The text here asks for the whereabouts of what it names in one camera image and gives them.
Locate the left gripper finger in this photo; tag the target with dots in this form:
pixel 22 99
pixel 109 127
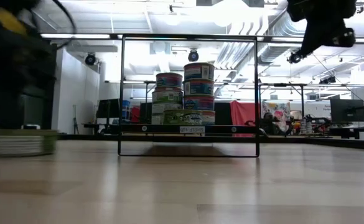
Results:
pixel 13 109

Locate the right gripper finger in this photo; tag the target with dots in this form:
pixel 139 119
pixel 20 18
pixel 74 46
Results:
pixel 324 34

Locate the white-green label can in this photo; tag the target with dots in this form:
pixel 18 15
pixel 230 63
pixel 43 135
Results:
pixel 13 144
pixel 183 117

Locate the gold lid seafood can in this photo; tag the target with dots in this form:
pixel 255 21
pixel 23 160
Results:
pixel 209 117

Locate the white box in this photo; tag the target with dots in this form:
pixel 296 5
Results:
pixel 32 126

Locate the yellow tag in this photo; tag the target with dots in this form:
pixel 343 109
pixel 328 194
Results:
pixel 9 20

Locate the black ceiling track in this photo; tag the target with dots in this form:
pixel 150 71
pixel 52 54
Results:
pixel 361 4

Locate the black ceiling spotlight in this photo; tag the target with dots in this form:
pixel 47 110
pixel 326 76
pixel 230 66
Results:
pixel 90 59
pixel 193 56

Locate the black computer monitor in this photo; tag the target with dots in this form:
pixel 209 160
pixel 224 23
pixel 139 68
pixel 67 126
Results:
pixel 107 109
pixel 346 110

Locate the colourful painted cloth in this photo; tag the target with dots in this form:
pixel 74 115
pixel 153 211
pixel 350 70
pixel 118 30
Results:
pixel 276 112

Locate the blue bin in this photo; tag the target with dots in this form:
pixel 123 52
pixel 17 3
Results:
pixel 125 109

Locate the orange fabric curtain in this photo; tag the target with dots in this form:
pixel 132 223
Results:
pixel 244 113

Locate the black partition panel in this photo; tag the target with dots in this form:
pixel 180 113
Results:
pixel 145 112
pixel 223 113

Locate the black ceiling camera rig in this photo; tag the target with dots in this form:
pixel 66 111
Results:
pixel 327 80
pixel 293 58

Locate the silver air duct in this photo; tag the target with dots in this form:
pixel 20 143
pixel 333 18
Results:
pixel 278 34

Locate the black frame work table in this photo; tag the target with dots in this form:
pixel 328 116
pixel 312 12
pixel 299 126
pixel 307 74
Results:
pixel 281 84

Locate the black aluminium rig frame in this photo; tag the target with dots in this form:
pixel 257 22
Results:
pixel 91 137

